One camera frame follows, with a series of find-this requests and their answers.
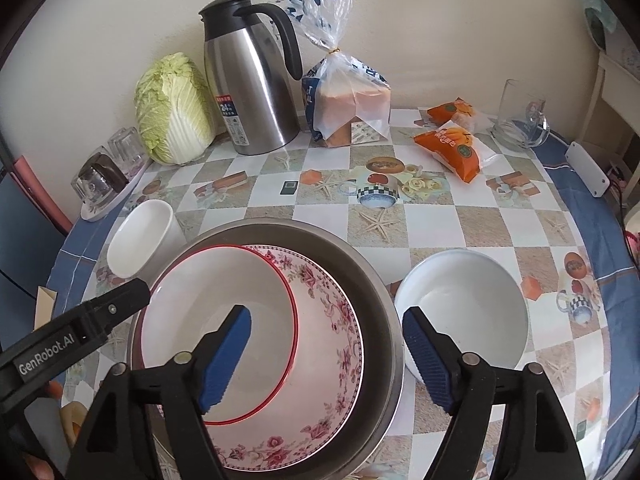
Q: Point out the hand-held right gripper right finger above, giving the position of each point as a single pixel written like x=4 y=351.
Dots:
x=427 y=355

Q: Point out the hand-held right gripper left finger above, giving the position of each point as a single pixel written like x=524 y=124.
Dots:
x=225 y=355

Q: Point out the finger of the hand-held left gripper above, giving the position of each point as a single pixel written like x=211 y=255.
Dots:
x=125 y=305

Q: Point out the white enamel bowl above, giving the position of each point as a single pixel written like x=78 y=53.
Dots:
x=475 y=310

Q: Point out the strawberry print bowl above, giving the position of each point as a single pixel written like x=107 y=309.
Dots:
x=200 y=290

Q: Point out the small white cup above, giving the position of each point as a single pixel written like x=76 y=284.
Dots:
x=145 y=235

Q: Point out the stainless steel basin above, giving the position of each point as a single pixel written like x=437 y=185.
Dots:
x=370 y=280

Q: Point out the floral rimmed plate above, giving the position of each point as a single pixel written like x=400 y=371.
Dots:
x=325 y=320

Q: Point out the person's left hand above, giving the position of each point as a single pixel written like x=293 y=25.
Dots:
x=39 y=467

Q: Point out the white oval tray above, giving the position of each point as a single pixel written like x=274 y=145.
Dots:
x=100 y=214

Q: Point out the clear glass tumbler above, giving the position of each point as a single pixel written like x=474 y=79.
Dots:
x=127 y=152
x=90 y=187

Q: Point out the pink and blue chair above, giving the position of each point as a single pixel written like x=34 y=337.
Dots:
x=20 y=220

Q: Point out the napa cabbage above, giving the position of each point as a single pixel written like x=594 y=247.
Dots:
x=170 y=110

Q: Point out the orange snack packet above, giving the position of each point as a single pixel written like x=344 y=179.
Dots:
x=450 y=110
x=450 y=150

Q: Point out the clear glass mug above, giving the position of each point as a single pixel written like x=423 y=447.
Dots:
x=515 y=132

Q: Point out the white power strip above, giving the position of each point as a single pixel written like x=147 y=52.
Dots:
x=587 y=167

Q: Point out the stainless steel thermos jug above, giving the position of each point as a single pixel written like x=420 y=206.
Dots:
x=250 y=85

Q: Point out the bagged sliced bread loaf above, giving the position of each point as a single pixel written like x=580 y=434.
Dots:
x=350 y=105

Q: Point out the cream wooden chair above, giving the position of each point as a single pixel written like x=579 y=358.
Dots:
x=607 y=85

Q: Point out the green patterned cloth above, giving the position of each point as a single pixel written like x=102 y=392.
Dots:
x=600 y=22

